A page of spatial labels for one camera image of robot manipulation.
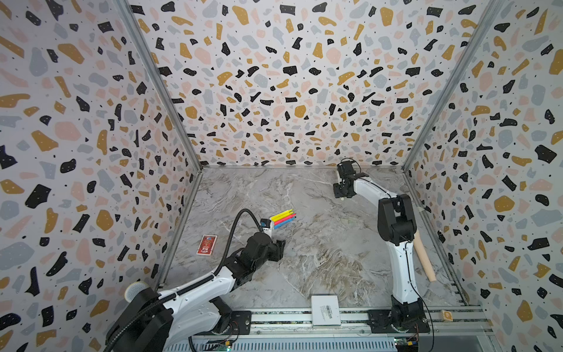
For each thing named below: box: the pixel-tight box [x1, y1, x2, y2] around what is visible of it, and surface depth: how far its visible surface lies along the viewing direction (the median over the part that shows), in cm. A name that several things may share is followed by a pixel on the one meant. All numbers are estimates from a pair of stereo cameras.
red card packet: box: [196, 233, 218, 256], surface depth 92 cm
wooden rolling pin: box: [413, 230, 437, 283], surface depth 89 cm
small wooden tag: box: [441, 309, 454, 322], surface depth 77 cm
